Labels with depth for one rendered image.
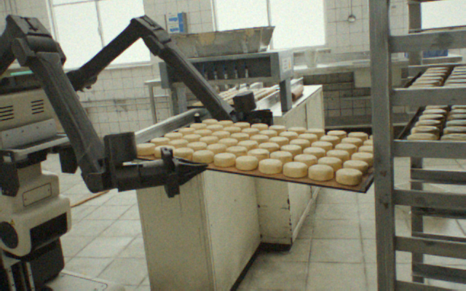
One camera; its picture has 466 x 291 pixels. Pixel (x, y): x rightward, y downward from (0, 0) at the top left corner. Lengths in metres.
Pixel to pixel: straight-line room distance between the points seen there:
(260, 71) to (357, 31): 3.23
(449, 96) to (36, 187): 1.42
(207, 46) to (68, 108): 1.60
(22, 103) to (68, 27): 5.10
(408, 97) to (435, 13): 5.04
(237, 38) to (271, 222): 1.06
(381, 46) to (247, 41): 1.77
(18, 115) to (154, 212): 0.73
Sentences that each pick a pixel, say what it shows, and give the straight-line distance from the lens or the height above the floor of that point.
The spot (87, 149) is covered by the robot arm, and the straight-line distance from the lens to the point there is 1.05.
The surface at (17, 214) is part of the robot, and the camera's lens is 1.75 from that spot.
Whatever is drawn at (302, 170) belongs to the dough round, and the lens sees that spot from 0.94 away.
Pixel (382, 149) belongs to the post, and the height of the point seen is 1.06.
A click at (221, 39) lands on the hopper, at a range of 2.56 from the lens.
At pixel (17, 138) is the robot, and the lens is 1.70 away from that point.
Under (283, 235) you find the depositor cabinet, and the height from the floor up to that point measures 0.14.
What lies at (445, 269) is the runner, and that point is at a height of 0.61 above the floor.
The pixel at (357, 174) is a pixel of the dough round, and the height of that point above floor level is 0.98.
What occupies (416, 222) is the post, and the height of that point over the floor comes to 0.73.
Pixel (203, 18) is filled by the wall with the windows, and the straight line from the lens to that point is 5.89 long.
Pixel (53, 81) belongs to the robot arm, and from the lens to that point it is 1.14.
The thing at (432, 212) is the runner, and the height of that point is 0.77.
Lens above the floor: 1.27
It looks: 12 degrees down
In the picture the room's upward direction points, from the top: 6 degrees counter-clockwise
